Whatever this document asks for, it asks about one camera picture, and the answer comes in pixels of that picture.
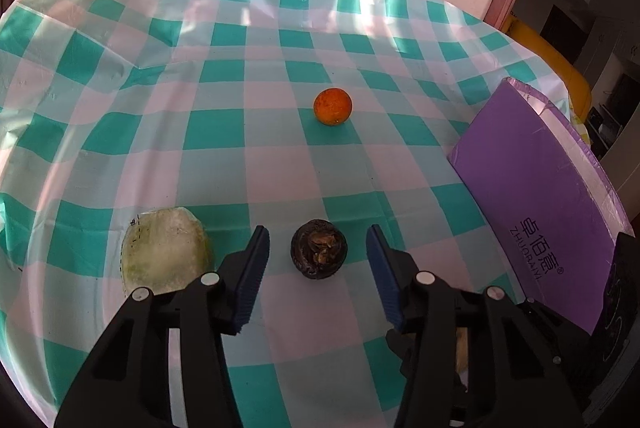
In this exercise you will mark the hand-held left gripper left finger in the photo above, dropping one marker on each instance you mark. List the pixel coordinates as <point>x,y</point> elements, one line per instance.
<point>250,283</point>

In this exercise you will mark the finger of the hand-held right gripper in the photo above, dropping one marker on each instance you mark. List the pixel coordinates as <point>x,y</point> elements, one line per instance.
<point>397,350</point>

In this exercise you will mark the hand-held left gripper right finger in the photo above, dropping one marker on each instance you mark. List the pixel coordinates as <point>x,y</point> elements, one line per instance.
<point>384,280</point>

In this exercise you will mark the large dark mangosteen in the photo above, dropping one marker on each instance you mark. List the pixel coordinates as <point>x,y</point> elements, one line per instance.
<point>317,253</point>

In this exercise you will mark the pale green half fruit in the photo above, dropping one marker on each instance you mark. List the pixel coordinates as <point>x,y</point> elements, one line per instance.
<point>162,253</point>

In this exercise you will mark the purple cardboard box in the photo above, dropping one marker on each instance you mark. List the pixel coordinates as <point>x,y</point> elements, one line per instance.
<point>530,208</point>

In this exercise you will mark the small orange tangerine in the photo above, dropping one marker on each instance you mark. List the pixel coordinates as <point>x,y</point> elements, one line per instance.
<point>332,106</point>

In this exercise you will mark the teal checked tablecloth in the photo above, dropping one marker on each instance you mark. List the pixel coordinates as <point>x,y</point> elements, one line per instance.
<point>280,168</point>

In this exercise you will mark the yellow leather armchair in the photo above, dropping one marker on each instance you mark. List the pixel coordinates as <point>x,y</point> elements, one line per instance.
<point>550,53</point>

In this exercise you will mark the dark brown door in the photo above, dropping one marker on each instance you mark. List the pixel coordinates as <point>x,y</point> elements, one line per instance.
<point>555,28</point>

